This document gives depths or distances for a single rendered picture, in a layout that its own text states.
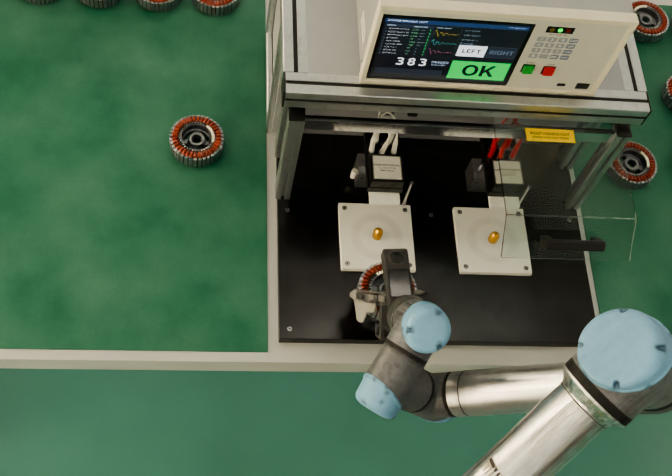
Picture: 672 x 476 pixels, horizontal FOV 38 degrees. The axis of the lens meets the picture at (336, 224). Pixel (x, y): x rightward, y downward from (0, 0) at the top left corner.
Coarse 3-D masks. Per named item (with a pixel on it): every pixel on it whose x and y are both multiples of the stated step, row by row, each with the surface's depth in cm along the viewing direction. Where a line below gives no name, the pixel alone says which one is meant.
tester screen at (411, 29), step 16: (384, 32) 160; (400, 32) 160; (416, 32) 160; (432, 32) 160; (448, 32) 161; (464, 32) 161; (480, 32) 161; (496, 32) 161; (512, 32) 161; (384, 48) 164; (400, 48) 164; (416, 48) 164; (432, 48) 164; (448, 48) 164; (384, 64) 167; (432, 64) 168; (448, 64) 168; (464, 80) 172; (480, 80) 173
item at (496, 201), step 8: (480, 144) 198; (488, 144) 196; (488, 152) 195; (496, 152) 196; (488, 160) 194; (496, 160) 192; (480, 168) 201; (488, 168) 193; (496, 168) 191; (488, 176) 192; (496, 176) 190; (488, 184) 192; (496, 184) 189; (488, 192) 191; (496, 192) 191; (488, 200) 193; (496, 200) 192; (496, 208) 192; (504, 208) 192
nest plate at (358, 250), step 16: (352, 208) 198; (368, 208) 198; (384, 208) 199; (400, 208) 200; (352, 224) 196; (368, 224) 197; (384, 224) 197; (400, 224) 198; (352, 240) 194; (368, 240) 195; (384, 240) 195; (400, 240) 196; (352, 256) 193; (368, 256) 193
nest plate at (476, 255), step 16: (464, 208) 202; (480, 208) 202; (464, 224) 200; (480, 224) 200; (496, 224) 201; (464, 240) 198; (480, 240) 199; (464, 256) 196; (480, 256) 197; (496, 256) 197; (464, 272) 195; (480, 272) 195; (496, 272) 196; (512, 272) 196; (528, 272) 197
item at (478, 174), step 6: (474, 162) 203; (468, 168) 205; (474, 168) 202; (468, 174) 205; (474, 174) 201; (480, 174) 201; (468, 180) 205; (474, 180) 201; (480, 180) 202; (468, 186) 205; (474, 186) 204; (480, 186) 204
